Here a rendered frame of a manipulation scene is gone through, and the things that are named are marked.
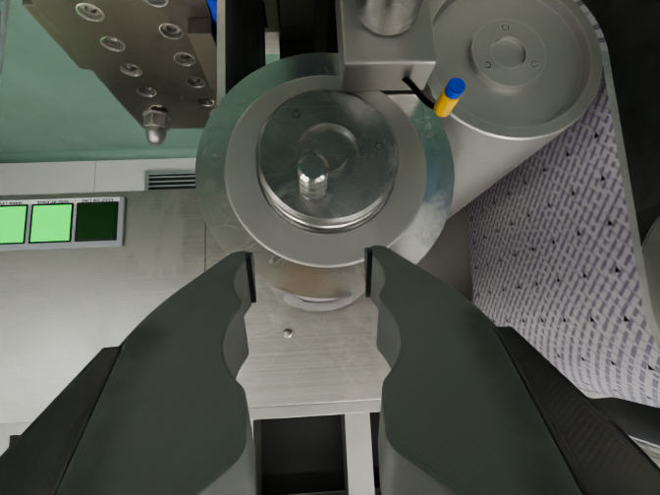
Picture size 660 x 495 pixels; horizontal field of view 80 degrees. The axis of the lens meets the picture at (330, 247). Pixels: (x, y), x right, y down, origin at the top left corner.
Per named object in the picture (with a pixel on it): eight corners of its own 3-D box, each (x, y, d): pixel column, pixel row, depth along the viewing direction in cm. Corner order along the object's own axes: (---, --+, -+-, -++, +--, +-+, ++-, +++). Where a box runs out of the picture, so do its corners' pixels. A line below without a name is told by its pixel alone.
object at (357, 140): (418, 117, 21) (370, 245, 20) (410, 134, 23) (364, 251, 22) (289, 67, 21) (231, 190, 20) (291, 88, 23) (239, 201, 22)
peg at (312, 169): (333, 158, 18) (321, 187, 17) (330, 181, 20) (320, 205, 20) (303, 147, 18) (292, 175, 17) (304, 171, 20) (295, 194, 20)
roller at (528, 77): (585, -32, 26) (620, 137, 24) (452, 140, 51) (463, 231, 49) (407, -31, 26) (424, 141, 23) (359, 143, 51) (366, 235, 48)
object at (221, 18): (224, -146, 27) (225, 102, 24) (264, 70, 50) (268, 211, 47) (217, -147, 27) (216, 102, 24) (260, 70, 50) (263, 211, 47)
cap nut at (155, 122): (164, 109, 56) (163, 138, 55) (173, 122, 60) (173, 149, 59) (137, 109, 56) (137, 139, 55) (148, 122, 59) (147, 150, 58)
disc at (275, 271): (441, 49, 24) (468, 291, 22) (438, 54, 25) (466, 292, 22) (195, 53, 24) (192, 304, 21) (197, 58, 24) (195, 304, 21)
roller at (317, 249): (417, 72, 24) (437, 262, 22) (362, 201, 49) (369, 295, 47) (223, 76, 23) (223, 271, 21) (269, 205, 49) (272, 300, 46)
